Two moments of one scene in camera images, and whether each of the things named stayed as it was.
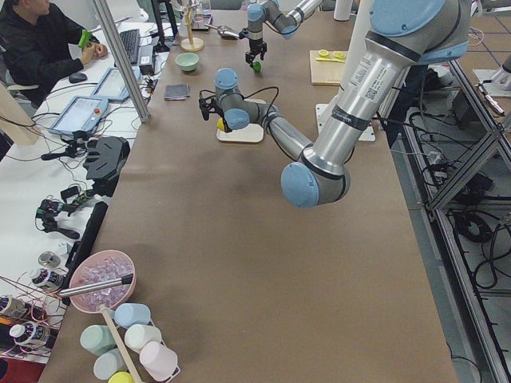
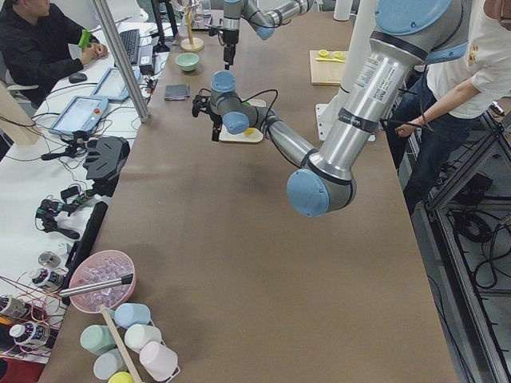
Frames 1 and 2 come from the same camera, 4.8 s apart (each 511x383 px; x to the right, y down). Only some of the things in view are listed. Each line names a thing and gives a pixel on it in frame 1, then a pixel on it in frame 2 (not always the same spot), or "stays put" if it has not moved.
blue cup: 129,314 stays put
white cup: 138,335 stays put
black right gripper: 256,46 → 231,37
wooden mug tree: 191,44 stays put
